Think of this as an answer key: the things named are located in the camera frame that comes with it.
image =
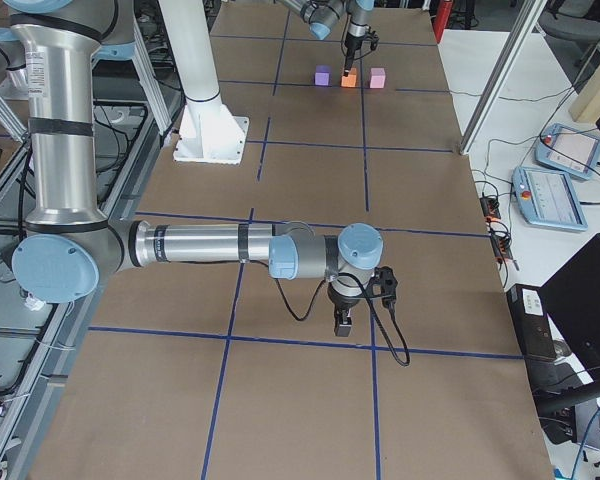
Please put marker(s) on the orange black connector strip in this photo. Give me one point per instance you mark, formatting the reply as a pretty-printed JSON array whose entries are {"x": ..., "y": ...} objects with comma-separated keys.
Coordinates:
[{"x": 499, "y": 233}]

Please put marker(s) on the near teach pendant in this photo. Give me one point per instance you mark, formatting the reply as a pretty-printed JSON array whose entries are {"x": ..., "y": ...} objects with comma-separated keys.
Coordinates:
[{"x": 547, "y": 198}]

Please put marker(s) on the blue tape line crosswise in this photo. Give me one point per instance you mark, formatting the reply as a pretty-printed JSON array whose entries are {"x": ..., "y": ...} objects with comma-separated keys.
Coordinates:
[{"x": 321, "y": 344}]

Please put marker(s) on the teach pendant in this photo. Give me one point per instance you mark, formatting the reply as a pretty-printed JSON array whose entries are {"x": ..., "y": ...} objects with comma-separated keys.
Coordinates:
[
  {"x": 547, "y": 198},
  {"x": 570, "y": 150}
]

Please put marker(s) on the pink block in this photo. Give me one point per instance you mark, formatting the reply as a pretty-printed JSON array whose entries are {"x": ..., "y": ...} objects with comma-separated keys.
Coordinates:
[{"x": 377, "y": 78}]

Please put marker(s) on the far teach pendant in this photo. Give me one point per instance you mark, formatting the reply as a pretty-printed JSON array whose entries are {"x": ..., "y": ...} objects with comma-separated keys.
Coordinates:
[{"x": 570, "y": 150}]

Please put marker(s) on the blue tape line lengthwise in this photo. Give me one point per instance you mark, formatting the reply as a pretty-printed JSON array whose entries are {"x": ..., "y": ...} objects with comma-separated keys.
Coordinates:
[{"x": 372, "y": 322}]

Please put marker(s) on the aluminium frame post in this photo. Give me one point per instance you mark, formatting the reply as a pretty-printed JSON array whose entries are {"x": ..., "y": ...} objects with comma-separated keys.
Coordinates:
[{"x": 522, "y": 28}]

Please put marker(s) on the brown paper table cover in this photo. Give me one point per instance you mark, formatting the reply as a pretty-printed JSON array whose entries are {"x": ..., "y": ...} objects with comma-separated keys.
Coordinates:
[{"x": 155, "y": 407}]

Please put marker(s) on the orange block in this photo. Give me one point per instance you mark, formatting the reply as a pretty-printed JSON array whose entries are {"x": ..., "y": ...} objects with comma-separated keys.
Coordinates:
[{"x": 349, "y": 79}]

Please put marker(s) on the black monitor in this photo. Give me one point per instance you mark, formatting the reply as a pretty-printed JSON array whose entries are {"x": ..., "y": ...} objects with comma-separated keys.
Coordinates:
[{"x": 571, "y": 297}]

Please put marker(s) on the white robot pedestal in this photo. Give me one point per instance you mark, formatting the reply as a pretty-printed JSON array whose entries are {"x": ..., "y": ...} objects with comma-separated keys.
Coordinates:
[{"x": 208, "y": 131}]

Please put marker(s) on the black computer box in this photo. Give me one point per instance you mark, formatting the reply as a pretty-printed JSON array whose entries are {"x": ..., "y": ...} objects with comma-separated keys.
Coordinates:
[{"x": 530, "y": 323}]

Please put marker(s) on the purple block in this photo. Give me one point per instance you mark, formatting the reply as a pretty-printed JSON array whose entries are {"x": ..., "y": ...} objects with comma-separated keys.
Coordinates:
[{"x": 322, "y": 75}]

